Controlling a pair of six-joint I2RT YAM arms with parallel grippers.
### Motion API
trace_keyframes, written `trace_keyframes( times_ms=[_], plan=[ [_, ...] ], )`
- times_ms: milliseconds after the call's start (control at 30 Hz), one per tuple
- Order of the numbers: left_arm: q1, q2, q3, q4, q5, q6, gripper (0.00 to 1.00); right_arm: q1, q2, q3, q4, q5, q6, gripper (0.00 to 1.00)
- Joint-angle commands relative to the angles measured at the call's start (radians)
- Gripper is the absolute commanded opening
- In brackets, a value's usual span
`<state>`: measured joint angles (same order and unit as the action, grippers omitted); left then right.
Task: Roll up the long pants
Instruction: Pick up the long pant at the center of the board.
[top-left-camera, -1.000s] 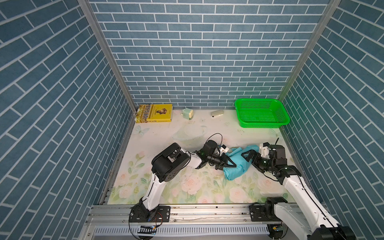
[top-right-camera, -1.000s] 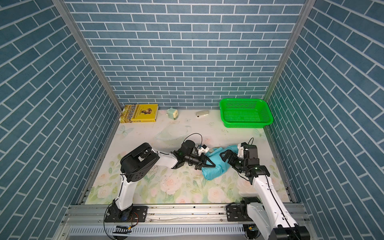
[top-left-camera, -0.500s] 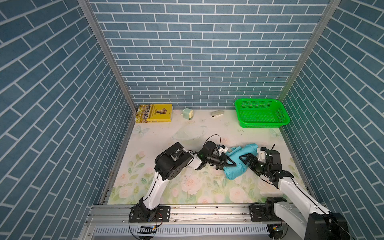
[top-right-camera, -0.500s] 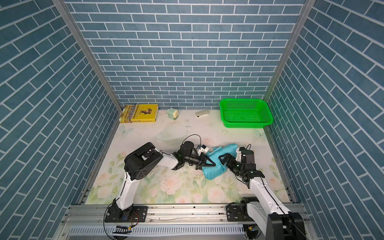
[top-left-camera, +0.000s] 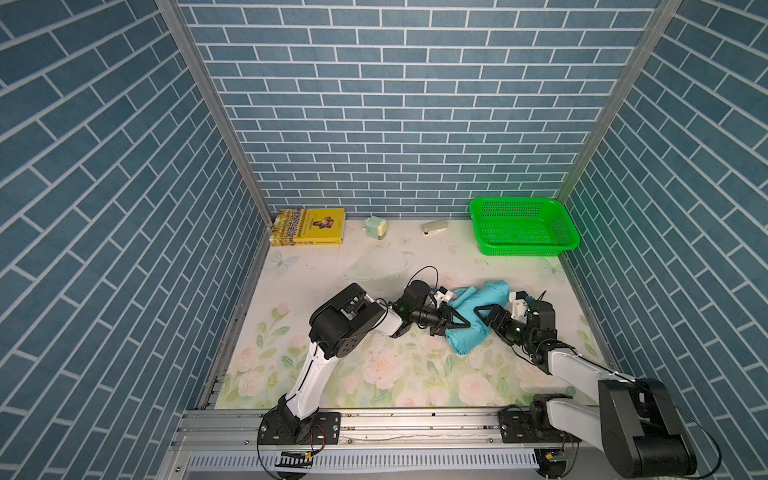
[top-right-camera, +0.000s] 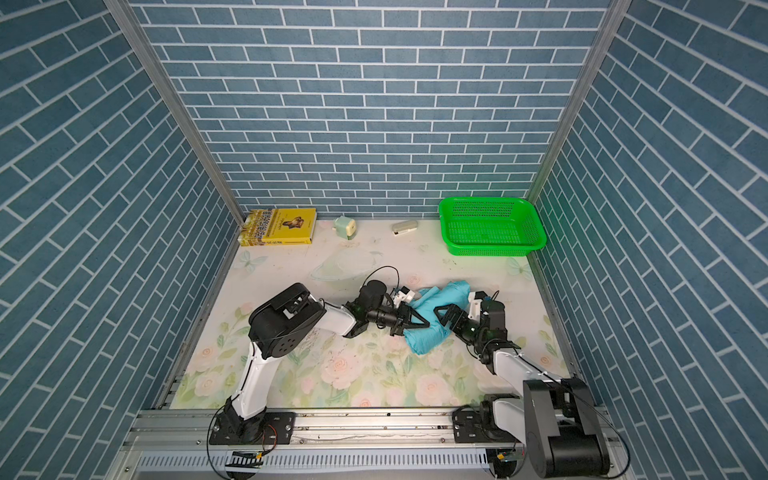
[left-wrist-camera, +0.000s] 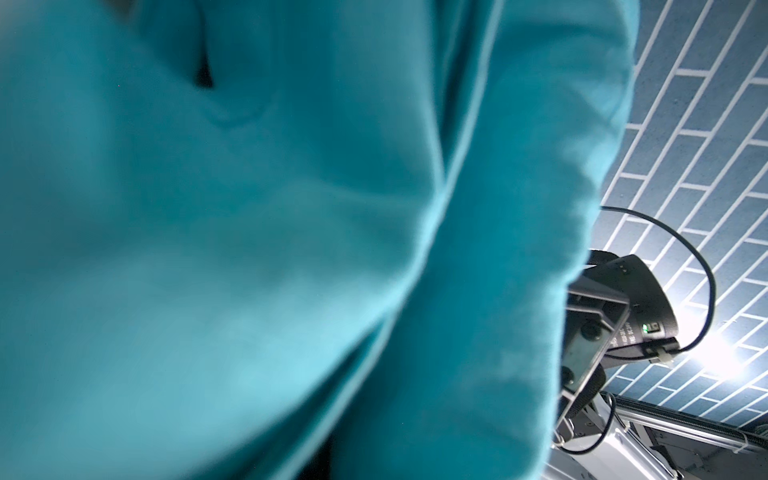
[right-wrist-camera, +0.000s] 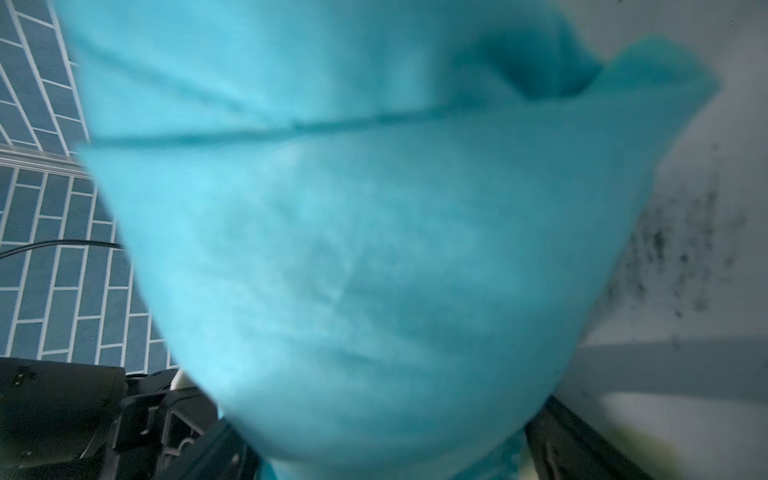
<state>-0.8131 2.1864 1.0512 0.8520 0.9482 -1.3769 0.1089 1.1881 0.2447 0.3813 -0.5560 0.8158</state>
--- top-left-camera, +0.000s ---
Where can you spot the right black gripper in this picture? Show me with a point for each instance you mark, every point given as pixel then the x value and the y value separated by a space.
pixel 491 318

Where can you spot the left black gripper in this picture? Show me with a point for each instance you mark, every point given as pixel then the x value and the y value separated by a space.
pixel 442 320

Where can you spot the teal long pants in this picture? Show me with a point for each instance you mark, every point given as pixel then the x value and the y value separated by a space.
pixel 464 340

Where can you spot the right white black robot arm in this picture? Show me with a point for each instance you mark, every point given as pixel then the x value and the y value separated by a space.
pixel 632 421

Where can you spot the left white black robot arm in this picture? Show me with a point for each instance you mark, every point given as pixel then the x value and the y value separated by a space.
pixel 340 324

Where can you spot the floral table mat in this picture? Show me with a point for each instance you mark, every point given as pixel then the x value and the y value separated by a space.
pixel 416 370

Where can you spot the green plastic basket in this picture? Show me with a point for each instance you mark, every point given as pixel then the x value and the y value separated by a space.
pixel 518 226

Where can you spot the pale green tape dispenser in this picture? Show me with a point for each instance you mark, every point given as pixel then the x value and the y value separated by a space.
pixel 375 227

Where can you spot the yellow book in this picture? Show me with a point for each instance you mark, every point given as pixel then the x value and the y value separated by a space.
pixel 308 227

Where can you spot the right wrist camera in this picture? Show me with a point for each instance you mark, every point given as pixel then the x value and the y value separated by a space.
pixel 519 304

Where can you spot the aluminium mounting rail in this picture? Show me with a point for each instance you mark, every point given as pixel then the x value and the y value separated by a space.
pixel 390 443

